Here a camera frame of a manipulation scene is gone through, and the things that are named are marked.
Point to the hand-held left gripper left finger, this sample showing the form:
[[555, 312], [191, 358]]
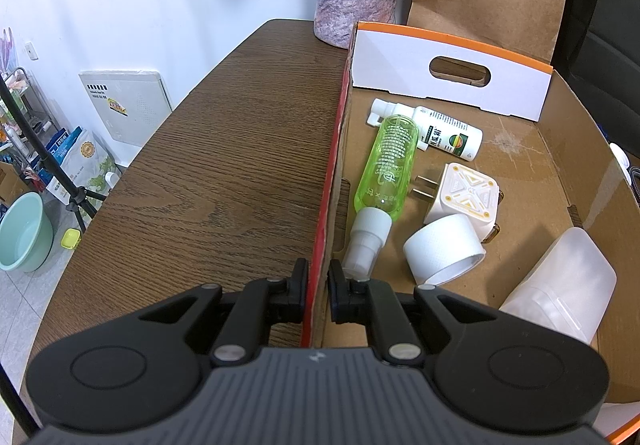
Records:
[[299, 287]]

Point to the white spray bottle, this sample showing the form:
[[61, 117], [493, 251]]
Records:
[[450, 135]]

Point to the white plastic cylinder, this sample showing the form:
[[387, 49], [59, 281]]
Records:
[[440, 245]]

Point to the white wall outlet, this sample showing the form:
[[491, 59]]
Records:
[[32, 51]]

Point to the cream plug adapter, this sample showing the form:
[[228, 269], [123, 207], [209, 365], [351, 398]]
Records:
[[470, 195]]

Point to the green plastic basin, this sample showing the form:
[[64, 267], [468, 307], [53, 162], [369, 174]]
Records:
[[22, 235]]

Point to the translucent plastic container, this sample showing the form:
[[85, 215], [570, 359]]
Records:
[[565, 285]]

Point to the small yellow container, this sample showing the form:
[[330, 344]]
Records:
[[71, 239]]

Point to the green spray bottle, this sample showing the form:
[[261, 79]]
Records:
[[387, 165]]

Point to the white and green bag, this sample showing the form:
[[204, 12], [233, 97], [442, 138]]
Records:
[[92, 165]]

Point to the orange and white cardboard box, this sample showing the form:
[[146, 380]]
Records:
[[525, 185]]

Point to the white wall panel box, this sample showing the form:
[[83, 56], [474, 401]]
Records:
[[127, 110]]

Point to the black tripod stand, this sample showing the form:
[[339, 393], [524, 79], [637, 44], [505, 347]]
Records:
[[45, 161]]

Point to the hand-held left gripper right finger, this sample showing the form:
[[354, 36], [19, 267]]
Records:
[[337, 292]]

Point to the blue and white bag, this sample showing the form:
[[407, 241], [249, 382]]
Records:
[[62, 150]]

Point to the metal storage rack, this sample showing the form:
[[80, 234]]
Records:
[[25, 115]]

